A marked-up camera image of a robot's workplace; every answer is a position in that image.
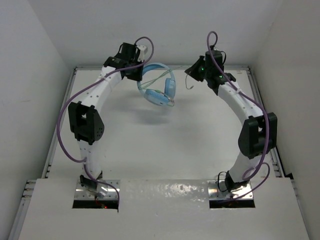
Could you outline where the green headphone cable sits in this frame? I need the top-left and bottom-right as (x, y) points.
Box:
(137, 66), (198, 108)

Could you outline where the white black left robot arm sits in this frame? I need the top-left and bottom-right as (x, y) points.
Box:
(68, 43), (148, 198)

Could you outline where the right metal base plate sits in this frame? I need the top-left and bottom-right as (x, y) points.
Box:
(207, 179), (254, 201)

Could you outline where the metal base plate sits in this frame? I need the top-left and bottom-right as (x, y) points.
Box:
(74, 180), (119, 201)
(207, 179), (254, 201)

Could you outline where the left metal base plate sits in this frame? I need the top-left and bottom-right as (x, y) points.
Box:
(74, 180), (119, 201)

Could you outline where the thin black wire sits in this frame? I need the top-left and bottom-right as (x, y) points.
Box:
(216, 171), (230, 195)

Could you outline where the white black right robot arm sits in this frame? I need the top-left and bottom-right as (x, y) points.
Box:
(185, 50), (278, 192)

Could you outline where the white front cover board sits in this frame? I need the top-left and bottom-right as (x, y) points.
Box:
(19, 178), (309, 240)

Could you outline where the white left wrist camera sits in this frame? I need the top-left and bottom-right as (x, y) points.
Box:
(137, 44), (148, 62)

